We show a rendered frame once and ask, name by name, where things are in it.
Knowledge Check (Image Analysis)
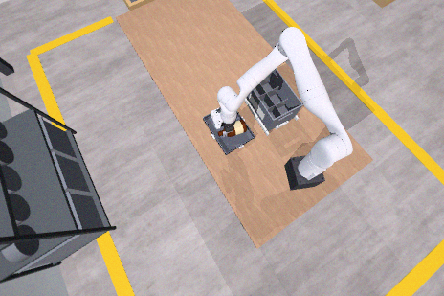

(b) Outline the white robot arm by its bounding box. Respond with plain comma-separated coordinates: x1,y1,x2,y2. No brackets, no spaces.
217,27,353,180

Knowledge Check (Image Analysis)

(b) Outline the dark grey open-top crate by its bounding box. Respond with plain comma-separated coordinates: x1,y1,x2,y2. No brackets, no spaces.
246,68,303,131

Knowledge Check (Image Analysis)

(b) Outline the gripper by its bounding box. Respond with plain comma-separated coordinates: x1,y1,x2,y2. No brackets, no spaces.
211,110,237,137

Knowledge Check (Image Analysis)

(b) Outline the brown bottle with cream label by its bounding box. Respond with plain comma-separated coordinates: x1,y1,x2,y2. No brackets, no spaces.
218,120,247,137

